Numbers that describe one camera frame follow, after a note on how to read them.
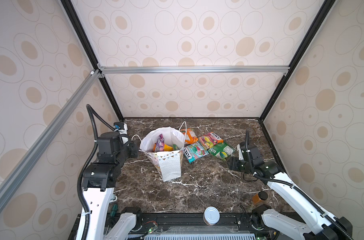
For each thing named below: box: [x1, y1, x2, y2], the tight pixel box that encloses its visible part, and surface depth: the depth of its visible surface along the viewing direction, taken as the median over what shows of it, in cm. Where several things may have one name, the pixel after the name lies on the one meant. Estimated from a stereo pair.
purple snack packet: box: [155, 133, 165, 152], surface depth 79 cm
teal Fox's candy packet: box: [183, 142, 209, 164], surface depth 99 cm
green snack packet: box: [207, 143, 235, 161], surface depth 99 cm
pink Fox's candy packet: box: [198, 132, 224, 150], surface depth 104 cm
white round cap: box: [203, 206, 221, 226], surface depth 73 cm
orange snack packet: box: [180, 128, 198, 144], surface depth 105 cm
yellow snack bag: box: [163, 143, 174, 152], surface depth 88 cm
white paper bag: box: [132, 121, 187, 182], surface depth 80 cm
